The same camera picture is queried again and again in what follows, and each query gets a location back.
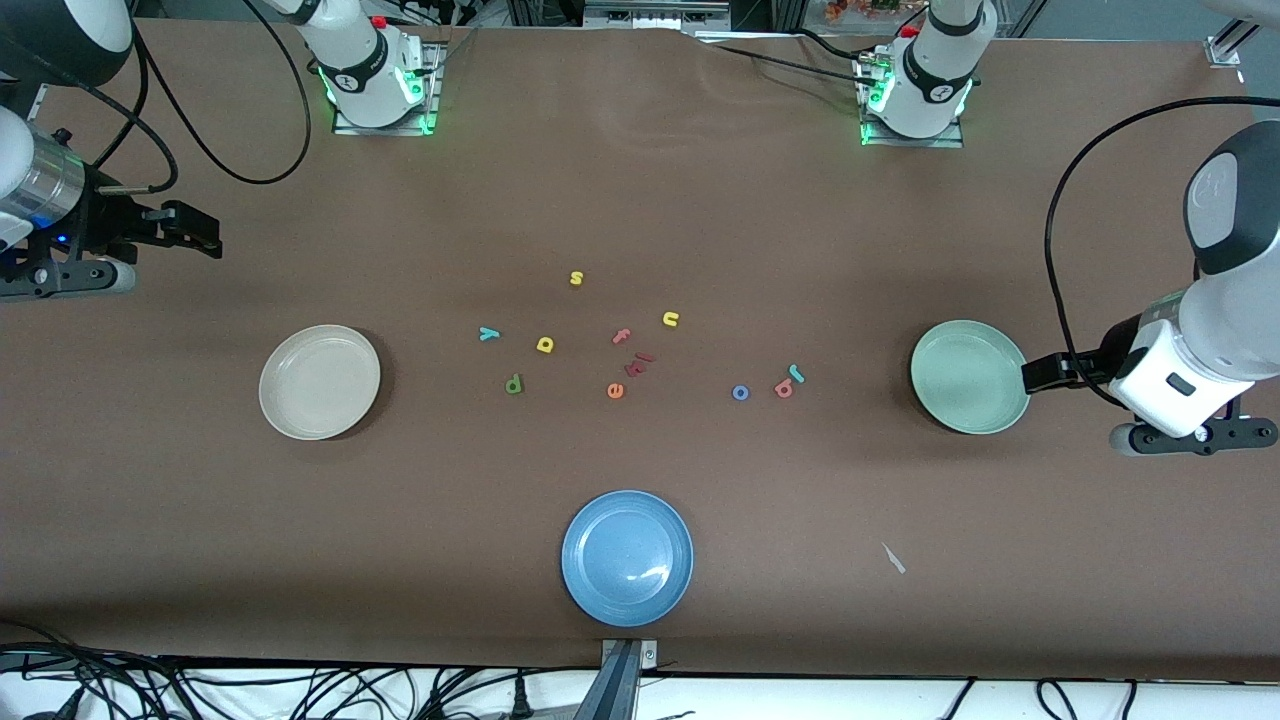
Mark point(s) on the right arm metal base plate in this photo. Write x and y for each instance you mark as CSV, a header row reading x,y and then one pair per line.
x,y
345,127

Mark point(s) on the aluminium corner bracket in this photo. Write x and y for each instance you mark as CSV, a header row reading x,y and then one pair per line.
x,y
1225,50

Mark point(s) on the pale green round plate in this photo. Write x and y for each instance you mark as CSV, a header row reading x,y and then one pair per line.
x,y
970,377

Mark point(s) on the white paper scrap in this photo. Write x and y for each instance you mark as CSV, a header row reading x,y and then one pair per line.
x,y
893,558

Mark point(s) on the blue round plate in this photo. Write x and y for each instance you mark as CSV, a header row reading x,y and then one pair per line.
x,y
627,558

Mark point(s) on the silver table edge bracket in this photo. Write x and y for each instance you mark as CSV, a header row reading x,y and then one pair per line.
x,y
648,655

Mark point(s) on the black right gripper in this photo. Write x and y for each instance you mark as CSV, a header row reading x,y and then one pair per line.
x,y
100,222

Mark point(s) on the aluminium frame profile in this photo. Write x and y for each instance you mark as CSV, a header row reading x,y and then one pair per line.
x,y
38,100

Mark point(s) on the beige round plate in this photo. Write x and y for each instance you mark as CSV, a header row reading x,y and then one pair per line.
x,y
319,382

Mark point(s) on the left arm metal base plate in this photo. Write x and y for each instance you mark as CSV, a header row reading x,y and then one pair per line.
x,y
950,142

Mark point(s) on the pink letter b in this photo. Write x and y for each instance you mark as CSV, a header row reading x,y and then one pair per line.
x,y
786,382

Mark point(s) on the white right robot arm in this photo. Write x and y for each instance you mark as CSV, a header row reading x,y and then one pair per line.
x,y
365,75

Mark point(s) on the silver background box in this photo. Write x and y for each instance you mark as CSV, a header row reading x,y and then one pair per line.
x,y
655,12

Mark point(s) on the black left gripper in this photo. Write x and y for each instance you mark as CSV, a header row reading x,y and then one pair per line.
x,y
1108,353

